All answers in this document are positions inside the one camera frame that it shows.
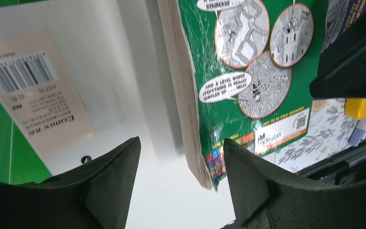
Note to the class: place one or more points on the blue white marker pen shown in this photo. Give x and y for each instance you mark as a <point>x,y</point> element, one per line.
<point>359,133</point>

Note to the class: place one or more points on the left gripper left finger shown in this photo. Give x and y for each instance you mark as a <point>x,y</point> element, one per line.
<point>95,195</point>

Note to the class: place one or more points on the green puzzle book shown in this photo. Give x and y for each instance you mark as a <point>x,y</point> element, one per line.
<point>241,70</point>

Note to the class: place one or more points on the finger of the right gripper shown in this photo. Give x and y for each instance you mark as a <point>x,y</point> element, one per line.
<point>342,66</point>

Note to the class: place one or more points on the green transparent folder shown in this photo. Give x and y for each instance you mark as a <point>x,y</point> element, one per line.
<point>18,161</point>

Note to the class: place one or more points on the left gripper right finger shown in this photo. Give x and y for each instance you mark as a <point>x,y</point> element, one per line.
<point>265,196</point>

